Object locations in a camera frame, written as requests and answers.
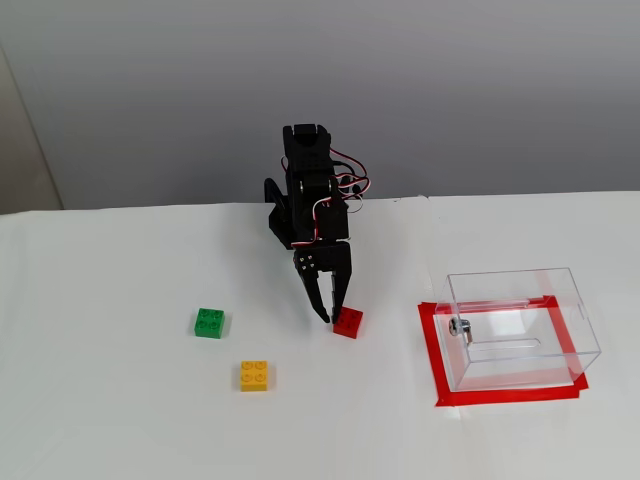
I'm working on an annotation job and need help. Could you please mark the yellow lego brick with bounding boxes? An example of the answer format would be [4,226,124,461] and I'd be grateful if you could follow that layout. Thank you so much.
[238,359,276,393]

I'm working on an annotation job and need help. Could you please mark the silver box lock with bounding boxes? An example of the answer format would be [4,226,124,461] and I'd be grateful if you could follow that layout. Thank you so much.
[448,317,476,346]

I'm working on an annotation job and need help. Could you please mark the black table clamp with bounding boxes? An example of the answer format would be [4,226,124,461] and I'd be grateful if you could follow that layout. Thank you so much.
[263,177,290,207]

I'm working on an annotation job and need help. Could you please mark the wrist servo cable loop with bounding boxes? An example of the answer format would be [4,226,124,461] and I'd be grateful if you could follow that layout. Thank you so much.
[327,148,372,214]

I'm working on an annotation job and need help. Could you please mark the red tape square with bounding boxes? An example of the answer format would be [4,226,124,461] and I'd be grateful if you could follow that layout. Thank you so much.
[417,294,590,409]

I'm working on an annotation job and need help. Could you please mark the white table cover sheet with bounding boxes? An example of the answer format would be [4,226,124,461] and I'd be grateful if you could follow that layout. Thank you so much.
[0,191,640,480]

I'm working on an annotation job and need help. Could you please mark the beige partition panel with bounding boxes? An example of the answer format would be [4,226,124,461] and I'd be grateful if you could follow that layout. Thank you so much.
[0,44,65,216]

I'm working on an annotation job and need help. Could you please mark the green lego brick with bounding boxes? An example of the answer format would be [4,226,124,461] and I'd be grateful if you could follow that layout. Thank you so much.
[192,307,226,340]

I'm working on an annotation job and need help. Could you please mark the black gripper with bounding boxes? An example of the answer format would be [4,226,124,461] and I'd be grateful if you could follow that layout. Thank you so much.
[293,239,355,327]

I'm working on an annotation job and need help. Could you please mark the red lego brick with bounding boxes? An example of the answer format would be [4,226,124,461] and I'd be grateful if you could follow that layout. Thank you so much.
[332,305,365,341]

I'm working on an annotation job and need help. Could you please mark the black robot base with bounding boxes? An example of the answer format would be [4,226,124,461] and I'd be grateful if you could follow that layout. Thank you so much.
[268,199,296,251]

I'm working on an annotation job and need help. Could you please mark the transparent acrylic box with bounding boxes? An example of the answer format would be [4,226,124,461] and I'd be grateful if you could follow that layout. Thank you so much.
[433,267,601,394]

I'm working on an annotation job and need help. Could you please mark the gripper servo cable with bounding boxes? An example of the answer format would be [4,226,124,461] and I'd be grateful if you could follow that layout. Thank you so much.
[292,198,334,250]

